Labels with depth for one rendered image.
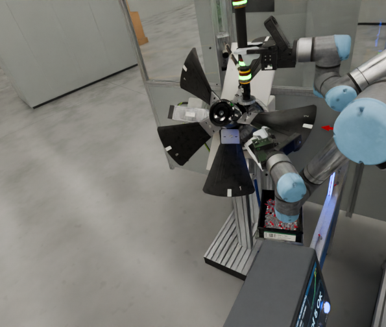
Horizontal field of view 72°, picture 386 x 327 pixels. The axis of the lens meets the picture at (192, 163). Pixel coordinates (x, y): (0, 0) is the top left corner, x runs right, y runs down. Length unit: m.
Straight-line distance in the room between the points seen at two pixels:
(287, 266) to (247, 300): 0.10
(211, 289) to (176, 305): 0.25
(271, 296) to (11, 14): 5.98
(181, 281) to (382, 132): 1.71
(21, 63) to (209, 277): 5.24
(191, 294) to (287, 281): 1.46
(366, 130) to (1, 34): 5.92
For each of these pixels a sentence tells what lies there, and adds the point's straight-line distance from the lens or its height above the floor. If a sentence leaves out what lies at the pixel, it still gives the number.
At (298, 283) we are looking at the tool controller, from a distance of 0.56.
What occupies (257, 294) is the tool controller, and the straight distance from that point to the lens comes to 0.56.
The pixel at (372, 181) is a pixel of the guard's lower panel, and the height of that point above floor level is 0.38.
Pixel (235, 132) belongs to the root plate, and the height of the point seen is 1.12.
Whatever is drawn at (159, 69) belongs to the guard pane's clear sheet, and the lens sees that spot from 2.32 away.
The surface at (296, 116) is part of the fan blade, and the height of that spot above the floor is 1.20.
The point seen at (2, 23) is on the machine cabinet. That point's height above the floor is 1.51.
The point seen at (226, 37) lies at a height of 1.38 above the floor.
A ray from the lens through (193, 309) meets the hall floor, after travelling 1.94.
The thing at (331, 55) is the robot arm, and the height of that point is 1.43.
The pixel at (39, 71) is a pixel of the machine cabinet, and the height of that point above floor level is 0.61.
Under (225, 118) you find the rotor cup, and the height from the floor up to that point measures 1.21.
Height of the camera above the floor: 1.74
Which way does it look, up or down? 36 degrees down
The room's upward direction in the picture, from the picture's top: 13 degrees counter-clockwise
